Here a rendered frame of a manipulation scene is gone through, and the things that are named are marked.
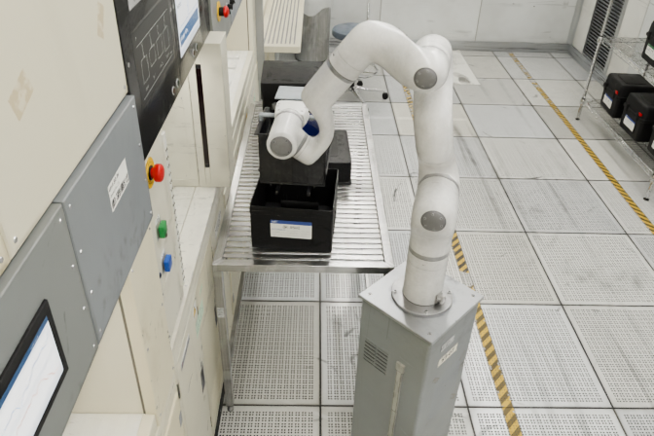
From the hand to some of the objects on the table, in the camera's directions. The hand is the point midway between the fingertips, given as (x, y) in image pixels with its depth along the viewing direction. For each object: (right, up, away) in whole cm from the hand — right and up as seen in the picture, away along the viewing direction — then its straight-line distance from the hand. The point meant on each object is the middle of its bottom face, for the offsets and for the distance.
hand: (295, 99), depth 184 cm
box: (-7, +5, +98) cm, 98 cm away
